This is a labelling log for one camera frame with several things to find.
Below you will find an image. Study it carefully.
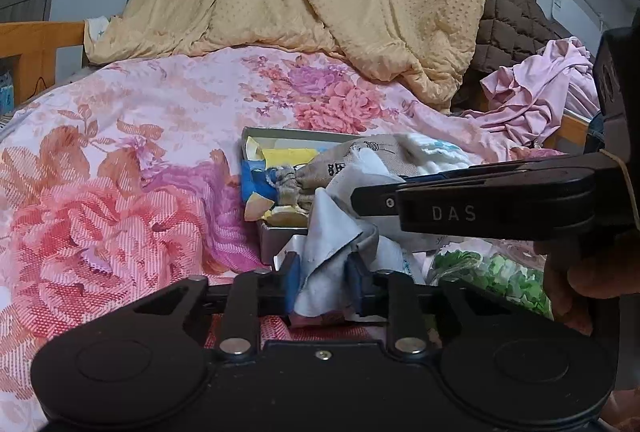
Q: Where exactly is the yellow blue striped cloth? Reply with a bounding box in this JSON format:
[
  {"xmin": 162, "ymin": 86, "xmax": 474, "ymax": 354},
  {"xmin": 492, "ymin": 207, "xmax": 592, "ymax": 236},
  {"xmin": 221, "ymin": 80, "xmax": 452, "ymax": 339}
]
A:
[{"xmin": 241, "ymin": 136, "xmax": 341, "ymax": 225}]

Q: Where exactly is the white blue mask packet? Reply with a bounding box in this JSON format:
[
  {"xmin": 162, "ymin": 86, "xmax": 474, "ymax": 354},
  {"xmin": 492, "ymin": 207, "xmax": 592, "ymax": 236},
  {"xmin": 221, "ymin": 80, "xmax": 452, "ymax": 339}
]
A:
[{"xmin": 397, "ymin": 132, "xmax": 483, "ymax": 178}]

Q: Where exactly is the pink floral bedsheet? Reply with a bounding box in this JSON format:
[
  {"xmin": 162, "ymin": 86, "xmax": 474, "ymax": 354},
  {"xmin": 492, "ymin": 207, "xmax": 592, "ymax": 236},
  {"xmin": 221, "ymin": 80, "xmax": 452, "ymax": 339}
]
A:
[{"xmin": 0, "ymin": 45, "xmax": 571, "ymax": 413}]

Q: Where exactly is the grey cloth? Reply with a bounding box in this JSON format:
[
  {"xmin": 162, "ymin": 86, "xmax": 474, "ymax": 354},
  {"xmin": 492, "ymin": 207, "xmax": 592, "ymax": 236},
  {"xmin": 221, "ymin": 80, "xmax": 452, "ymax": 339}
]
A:
[{"xmin": 292, "ymin": 147, "xmax": 408, "ymax": 318}]

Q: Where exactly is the grey shallow box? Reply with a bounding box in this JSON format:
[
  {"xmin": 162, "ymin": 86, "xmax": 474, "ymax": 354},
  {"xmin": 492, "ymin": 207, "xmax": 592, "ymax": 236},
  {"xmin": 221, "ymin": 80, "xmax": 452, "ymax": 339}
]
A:
[{"xmin": 240, "ymin": 126, "xmax": 481, "ymax": 265}]

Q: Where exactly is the jar of green paper stars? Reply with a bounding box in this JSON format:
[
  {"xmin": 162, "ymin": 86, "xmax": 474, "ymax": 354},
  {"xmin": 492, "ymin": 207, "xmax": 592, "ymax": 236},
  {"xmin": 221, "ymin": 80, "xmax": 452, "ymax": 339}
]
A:
[{"xmin": 430, "ymin": 239, "xmax": 556, "ymax": 320}]

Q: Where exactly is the person's right hand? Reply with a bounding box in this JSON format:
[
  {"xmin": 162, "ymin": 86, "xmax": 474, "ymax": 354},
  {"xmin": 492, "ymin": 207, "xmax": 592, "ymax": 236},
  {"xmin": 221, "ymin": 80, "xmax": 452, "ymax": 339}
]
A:
[{"xmin": 542, "ymin": 239, "xmax": 622, "ymax": 336}]

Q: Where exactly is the white air conditioner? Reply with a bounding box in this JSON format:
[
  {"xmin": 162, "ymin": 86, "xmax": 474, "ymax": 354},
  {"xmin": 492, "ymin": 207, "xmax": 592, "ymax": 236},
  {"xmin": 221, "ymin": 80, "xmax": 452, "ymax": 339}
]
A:
[{"xmin": 535, "ymin": 0, "xmax": 608, "ymax": 36}]

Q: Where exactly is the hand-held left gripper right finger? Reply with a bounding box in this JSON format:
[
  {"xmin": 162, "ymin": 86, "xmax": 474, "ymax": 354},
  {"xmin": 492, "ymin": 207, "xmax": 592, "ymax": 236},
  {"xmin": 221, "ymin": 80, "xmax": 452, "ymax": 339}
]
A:
[{"xmin": 347, "ymin": 257, "xmax": 504, "ymax": 358}]

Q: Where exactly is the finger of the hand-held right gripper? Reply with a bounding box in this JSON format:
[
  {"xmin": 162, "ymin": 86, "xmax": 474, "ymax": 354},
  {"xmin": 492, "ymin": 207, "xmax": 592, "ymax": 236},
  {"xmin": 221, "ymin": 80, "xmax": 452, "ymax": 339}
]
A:
[
  {"xmin": 351, "ymin": 166, "xmax": 602, "ymax": 235},
  {"xmin": 399, "ymin": 153, "xmax": 609, "ymax": 184}
]

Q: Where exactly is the wooden bed rail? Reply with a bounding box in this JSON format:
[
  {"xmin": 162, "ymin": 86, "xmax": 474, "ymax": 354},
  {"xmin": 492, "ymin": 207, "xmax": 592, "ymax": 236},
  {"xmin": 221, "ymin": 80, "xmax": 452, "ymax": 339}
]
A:
[{"xmin": 0, "ymin": 21, "xmax": 86, "ymax": 108}]

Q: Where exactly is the beige drawstring pouch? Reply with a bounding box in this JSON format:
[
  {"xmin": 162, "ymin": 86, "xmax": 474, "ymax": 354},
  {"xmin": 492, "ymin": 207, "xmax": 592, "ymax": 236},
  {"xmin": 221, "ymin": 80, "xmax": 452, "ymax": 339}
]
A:
[{"xmin": 267, "ymin": 136, "xmax": 416, "ymax": 213}]

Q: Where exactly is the wooden bed frame board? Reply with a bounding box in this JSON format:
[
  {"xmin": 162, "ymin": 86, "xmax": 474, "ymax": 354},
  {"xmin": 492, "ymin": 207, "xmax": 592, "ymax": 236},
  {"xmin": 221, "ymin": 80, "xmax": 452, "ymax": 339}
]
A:
[{"xmin": 555, "ymin": 108, "xmax": 598, "ymax": 158}]

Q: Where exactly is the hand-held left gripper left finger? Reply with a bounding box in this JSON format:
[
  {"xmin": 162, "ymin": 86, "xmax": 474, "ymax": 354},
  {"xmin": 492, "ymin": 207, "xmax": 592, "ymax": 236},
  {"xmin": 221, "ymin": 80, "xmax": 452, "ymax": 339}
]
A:
[{"xmin": 130, "ymin": 253, "xmax": 302, "ymax": 359}]

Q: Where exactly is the pink crumpled cloth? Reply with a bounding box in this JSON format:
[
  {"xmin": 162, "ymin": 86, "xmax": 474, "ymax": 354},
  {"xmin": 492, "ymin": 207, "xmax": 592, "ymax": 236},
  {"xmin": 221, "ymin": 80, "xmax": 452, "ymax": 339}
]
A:
[{"xmin": 457, "ymin": 37, "xmax": 601, "ymax": 150}]

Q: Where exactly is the brown quilted blanket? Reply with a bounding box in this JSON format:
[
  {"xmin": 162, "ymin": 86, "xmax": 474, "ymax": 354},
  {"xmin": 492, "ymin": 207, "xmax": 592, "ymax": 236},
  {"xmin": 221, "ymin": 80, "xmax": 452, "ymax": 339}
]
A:
[{"xmin": 450, "ymin": 0, "xmax": 576, "ymax": 113}]

